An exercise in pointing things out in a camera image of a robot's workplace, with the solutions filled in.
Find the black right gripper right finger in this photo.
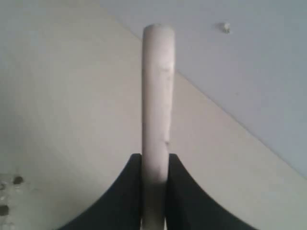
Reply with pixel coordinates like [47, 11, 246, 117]
[165, 154, 254, 230]

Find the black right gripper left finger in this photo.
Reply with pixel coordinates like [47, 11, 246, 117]
[61, 153, 142, 230]

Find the wooden paint brush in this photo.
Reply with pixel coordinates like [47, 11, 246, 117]
[142, 24, 176, 230]

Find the white wall anchor plug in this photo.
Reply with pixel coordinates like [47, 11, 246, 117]
[215, 22, 231, 34]

